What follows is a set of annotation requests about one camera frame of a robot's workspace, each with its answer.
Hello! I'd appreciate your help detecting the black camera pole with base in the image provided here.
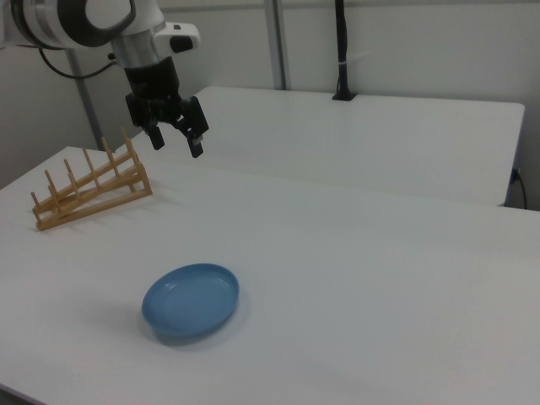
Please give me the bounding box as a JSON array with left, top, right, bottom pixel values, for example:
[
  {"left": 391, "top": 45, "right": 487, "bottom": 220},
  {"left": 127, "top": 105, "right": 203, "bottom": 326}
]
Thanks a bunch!
[{"left": 331, "top": 0, "right": 358, "bottom": 103}]

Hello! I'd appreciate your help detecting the grey corner partition post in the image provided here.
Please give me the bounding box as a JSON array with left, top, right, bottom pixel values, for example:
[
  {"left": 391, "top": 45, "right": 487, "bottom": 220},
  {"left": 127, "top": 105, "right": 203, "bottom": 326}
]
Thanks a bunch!
[{"left": 264, "top": 0, "right": 293, "bottom": 91}]

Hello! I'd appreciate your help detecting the wooden plate rack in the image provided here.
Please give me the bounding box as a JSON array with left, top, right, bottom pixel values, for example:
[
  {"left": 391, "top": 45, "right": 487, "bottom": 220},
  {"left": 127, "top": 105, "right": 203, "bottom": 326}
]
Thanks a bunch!
[{"left": 30, "top": 126, "right": 154, "bottom": 233}]

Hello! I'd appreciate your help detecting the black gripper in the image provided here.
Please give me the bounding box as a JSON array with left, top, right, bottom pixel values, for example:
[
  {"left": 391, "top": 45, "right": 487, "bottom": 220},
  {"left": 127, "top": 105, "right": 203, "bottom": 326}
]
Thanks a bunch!
[{"left": 124, "top": 56, "right": 211, "bottom": 159}]

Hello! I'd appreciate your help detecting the black cable beside table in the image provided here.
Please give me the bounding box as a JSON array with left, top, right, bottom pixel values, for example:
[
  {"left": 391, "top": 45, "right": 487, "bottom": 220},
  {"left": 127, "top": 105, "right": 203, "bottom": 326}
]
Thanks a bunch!
[{"left": 511, "top": 167, "right": 529, "bottom": 210}]

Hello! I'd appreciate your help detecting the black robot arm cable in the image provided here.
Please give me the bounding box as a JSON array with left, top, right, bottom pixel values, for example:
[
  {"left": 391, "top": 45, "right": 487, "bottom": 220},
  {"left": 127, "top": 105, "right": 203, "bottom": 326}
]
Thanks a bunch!
[{"left": 39, "top": 46, "right": 118, "bottom": 80}]

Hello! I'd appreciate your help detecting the blue round plate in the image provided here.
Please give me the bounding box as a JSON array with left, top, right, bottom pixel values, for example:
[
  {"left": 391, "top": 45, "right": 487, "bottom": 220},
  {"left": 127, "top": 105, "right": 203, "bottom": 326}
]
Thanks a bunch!
[{"left": 141, "top": 262, "right": 241, "bottom": 338}]

